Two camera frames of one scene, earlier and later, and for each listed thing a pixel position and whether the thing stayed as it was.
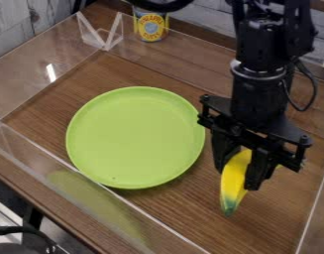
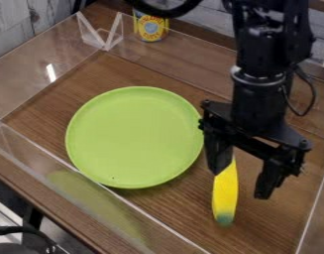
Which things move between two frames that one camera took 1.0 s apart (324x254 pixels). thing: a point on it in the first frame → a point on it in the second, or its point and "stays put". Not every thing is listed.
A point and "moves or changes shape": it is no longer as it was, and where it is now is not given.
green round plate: (135, 138) stays put
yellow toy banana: (233, 180) moves or changes shape
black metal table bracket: (35, 243) stays put
